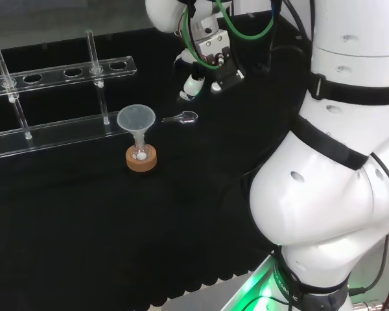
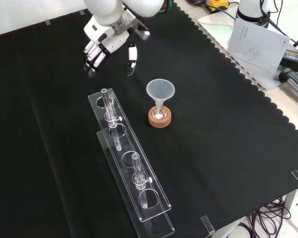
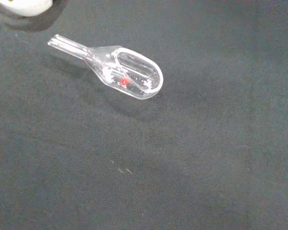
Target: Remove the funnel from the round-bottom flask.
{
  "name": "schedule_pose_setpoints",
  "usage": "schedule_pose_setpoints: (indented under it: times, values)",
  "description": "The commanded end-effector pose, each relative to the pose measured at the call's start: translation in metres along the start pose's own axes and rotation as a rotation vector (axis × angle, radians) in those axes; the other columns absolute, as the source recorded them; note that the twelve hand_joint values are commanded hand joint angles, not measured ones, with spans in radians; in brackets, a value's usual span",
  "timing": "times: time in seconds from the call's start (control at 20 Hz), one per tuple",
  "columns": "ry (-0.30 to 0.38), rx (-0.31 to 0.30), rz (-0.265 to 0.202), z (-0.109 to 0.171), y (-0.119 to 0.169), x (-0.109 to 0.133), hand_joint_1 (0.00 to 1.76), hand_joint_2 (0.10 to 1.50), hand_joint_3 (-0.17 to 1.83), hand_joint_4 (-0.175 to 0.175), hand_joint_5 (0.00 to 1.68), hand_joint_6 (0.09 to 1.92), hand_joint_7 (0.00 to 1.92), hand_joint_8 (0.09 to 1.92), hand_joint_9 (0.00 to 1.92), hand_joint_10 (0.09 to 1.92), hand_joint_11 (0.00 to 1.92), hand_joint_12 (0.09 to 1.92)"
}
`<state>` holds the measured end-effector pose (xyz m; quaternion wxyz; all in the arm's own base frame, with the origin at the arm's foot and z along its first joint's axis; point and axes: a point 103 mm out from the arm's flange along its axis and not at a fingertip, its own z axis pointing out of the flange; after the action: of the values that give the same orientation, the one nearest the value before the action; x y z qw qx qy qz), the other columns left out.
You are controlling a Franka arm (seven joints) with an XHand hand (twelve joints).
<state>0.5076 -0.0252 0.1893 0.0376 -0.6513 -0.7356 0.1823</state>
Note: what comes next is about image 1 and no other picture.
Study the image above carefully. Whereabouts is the clear acrylic funnel stand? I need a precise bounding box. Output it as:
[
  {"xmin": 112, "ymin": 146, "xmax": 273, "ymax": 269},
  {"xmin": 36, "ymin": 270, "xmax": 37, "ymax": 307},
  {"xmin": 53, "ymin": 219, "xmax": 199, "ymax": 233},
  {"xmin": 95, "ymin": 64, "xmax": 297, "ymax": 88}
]
[{"xmin": 0, "ymin": 29, "xmax": 139, "ymax": 160}]

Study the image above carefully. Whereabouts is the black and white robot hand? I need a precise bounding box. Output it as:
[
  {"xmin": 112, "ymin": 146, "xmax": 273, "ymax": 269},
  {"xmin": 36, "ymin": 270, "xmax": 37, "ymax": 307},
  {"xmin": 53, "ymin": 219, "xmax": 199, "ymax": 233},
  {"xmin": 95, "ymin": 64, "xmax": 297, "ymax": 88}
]
[{"xmin": 176, "ymin": 29, "xmax": 246, "ymax": 102}]

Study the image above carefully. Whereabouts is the small glass round-bottom flask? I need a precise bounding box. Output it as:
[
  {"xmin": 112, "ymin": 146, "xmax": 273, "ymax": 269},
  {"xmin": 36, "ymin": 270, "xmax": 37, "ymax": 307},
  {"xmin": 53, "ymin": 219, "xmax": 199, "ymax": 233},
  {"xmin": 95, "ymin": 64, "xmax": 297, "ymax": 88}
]
[{"xmin": 131, "ymin": 135, "xmax": 149, "ymax": 162}]

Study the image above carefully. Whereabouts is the clear plastic funnel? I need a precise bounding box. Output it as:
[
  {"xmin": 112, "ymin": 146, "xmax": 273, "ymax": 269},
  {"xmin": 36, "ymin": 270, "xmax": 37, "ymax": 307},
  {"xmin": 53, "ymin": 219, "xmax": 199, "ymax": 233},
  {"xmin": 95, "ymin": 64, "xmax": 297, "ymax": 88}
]
[{"xmin": 116, "ymin": 104, "xmax": 156, "ymax": 147}]

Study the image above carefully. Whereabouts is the brown cork ring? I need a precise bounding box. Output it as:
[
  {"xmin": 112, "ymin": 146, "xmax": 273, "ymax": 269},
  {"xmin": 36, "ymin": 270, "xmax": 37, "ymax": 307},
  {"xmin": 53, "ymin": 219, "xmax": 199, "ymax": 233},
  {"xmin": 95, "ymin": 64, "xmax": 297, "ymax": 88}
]
[{"xmin": 125, "ymin": 144, "xmax": 158, "ymax": 174}]

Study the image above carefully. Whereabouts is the black bench cloth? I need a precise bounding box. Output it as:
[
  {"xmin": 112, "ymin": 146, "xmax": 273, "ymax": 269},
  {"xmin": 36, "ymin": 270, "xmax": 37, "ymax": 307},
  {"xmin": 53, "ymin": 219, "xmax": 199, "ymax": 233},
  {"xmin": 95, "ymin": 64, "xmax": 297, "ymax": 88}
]
[{"xmin": 0, "ymin": 12, "xmax": 315, "ymax": 310}]

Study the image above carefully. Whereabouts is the green cable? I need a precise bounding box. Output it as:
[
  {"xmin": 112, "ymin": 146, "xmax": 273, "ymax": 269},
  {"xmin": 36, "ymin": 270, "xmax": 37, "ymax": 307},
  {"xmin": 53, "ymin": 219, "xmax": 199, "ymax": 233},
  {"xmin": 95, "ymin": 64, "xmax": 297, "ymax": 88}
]
[{"xmin": 184, "ymin": 0, "xmax": 275, "ymax": 71}]

